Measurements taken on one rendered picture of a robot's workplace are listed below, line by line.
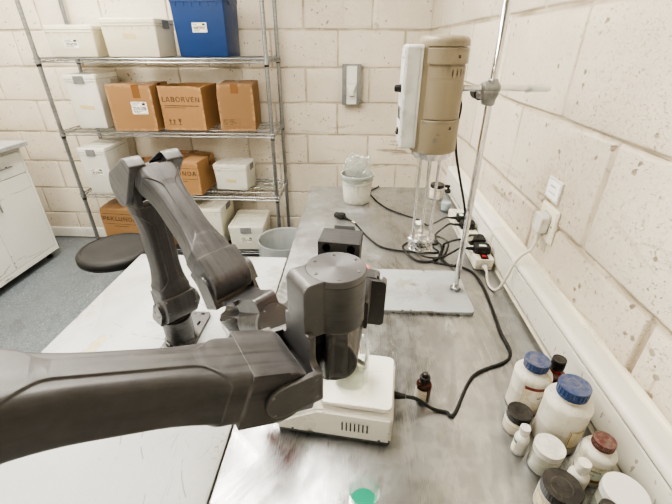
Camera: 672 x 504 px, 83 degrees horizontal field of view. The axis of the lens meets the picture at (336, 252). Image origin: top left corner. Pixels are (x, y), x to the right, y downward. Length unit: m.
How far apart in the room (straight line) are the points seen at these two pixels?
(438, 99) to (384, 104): 2.09
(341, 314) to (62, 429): 0.22
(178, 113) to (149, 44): 0.40
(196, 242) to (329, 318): 0.32
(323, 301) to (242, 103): 2.38
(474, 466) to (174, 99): 2.58
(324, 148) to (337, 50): 0.67
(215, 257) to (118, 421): 0.33
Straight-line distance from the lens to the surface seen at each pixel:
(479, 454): 0.76
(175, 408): 0.34
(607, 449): 0.74
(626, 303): 0.83
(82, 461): 0.83
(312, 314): 0.34
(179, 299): 0.84
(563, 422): 0.75
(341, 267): 0.35
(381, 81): 2.91
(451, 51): 0.84
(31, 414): 0.31
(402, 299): 1.02
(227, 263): 0.61
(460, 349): 0.92
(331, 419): 0.69
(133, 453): 0.80
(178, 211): 0.64
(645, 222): 0.80
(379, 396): 0.68
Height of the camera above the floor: 1.50
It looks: 29 degrees down
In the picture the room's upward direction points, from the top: straight up
